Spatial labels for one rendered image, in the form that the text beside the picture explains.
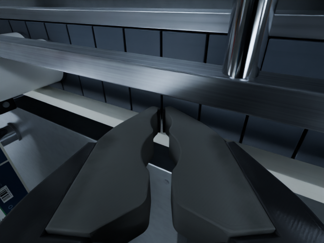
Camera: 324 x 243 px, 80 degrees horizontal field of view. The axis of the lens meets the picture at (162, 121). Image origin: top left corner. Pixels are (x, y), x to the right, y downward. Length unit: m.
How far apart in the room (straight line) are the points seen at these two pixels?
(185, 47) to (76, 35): 0.12
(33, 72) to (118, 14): 0.11
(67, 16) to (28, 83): 0.08
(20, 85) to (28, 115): 0.20
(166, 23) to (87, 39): 0.09
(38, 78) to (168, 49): 0.15
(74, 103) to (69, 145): 0.16
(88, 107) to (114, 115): 0.03
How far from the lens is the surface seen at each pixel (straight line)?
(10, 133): 0.54
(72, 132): 0.34
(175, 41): 0.16
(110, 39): 0.20
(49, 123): 0.38
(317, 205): 0.28
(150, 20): 0.18
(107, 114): 0.19
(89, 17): 0.22
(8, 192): 0.58
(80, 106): 0.22
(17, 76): 0.24
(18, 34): 0.32
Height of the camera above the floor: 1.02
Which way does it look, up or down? 47 degrees down
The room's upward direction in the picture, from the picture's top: 133 degrees counter-clockwise
